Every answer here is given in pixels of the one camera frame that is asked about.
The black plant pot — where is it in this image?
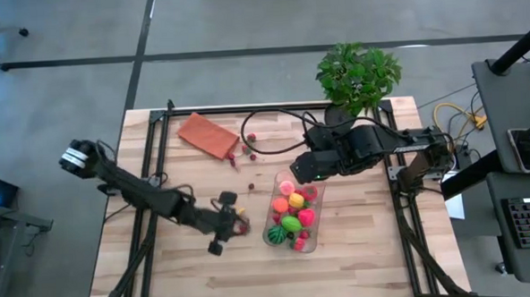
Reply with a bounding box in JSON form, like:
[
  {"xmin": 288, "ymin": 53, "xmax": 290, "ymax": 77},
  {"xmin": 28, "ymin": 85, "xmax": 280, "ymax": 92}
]
[{"xmin": 323, "ymin": 102, "xmax": 359, "ymax": 136}]

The green leafy plant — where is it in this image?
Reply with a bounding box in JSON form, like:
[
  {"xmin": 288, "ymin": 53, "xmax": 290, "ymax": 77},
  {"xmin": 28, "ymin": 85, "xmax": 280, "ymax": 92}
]
[{"xmin": 313, "ymin": 39, "xmax": 405, "ymax": 118}]

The orange toy fruit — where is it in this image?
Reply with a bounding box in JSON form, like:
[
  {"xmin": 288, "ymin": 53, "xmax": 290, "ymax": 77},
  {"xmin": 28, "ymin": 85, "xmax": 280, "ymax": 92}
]
[{"xmin": 271, "ymin": 196, "xmax": 290, "ymax": 215}]

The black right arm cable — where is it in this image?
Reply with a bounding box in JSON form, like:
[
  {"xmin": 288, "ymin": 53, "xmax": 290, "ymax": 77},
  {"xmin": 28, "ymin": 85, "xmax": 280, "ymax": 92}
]
[{"xmin": 239, "ymin": 106, "xmax": 338, "ymax": 157}]

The green toy watermelon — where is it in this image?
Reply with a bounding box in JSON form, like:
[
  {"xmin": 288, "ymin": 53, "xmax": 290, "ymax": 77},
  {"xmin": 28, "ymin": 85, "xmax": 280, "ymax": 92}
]
[{"xmin": 267, "ymin": 225, "xmax": 289, "ymax": 246}]

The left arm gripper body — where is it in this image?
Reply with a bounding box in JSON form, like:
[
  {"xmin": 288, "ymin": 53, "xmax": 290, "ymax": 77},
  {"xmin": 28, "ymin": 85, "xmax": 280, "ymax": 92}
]
[{"xmin": 191, "ymin": 203, "xmax": 238, "ymax": 243}]

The black phone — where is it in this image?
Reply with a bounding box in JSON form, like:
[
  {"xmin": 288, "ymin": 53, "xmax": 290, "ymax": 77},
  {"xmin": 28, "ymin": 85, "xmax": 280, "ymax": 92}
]
[{"xmin": 507, "ymin": 127, "xmax": 530, "ymax": 174}]

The yellow toy fruit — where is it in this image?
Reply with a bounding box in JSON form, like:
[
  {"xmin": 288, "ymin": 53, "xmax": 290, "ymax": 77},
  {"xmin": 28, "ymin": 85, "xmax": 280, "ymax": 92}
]
[{"xmin": 287, "ymin": 191, "xmax": 306, "ymax": 210}]

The clear plastic container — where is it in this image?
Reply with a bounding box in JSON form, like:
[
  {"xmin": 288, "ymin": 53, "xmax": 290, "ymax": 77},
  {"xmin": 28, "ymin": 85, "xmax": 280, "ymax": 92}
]
[{"xmin": 259, "ymin": 166, "xmax": 329, "ymax": 256}]

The white paper sheet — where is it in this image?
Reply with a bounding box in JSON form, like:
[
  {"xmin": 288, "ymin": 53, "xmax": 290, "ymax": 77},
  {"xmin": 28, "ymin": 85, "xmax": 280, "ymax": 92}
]
[{"xmin": 440, "ymin": 170, "xmax": 467, "ymax": 221}]

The red toy tomato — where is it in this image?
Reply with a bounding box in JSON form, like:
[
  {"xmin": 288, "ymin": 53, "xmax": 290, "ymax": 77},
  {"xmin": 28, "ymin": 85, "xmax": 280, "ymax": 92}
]
[{"xmin": 297, "ymin": 208, "xmax": 317, "ymax": 228}]

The green toy apple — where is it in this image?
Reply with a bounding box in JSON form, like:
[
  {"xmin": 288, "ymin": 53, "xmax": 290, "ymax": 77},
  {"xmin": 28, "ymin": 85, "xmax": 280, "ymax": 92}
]
[{"xmin": 280, "ymin": 214, "xmax": 303, "ymax": 233}]

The orange folded cloth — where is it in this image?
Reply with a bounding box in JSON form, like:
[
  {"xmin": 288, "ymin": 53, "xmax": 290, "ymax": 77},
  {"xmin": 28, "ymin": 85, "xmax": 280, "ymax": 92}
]
[{"xmin": 175, "ymin": 109, "xmax": 242, "ymax": 163}]

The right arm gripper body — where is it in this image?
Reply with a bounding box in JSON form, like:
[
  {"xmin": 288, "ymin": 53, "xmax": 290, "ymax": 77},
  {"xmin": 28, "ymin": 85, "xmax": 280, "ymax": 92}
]
[{"xmin": 288, "ymin": 150, "xmax": 339, "ymax": 186}]

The red toy bell pepper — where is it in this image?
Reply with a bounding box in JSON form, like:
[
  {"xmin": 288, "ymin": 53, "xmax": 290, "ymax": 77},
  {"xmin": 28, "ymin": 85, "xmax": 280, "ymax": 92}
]
[{"xmin": 288, "ymin": 236, "xmax": 308, "ymax": 253}]

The black pole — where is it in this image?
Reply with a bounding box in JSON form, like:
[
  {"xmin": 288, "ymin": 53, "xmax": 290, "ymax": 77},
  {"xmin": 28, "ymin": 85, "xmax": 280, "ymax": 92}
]
[{"xmin": 486, "ymin": 18, "xmax": 530, "ymax": 76}]

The yellow cable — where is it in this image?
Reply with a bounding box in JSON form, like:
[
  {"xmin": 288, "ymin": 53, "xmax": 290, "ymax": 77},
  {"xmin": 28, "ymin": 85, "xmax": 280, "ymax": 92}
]
[{"xmin": 432, "ymin": 100, "xmax": 490, "ymax": 159}]

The grey side desk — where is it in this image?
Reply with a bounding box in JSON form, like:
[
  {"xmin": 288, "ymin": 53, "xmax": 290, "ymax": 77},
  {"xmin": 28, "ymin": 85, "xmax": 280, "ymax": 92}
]
[{"xmin": 470, "ymin": 57, "xmax": 530, "ymax": 289}]

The black aluminium rig frame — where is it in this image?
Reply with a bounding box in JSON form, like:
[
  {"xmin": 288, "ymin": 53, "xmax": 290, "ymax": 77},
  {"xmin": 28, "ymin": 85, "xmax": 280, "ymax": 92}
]
[{"xmin": 78, "ymin": 85, "xmax": 481, "ymax": 297}]

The grey metal stand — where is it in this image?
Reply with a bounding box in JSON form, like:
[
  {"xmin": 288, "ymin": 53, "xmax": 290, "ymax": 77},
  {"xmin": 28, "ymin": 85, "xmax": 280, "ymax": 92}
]
[{"xmin": 0, "ymin": 199, "xmax": 57, "ymax": 297}]

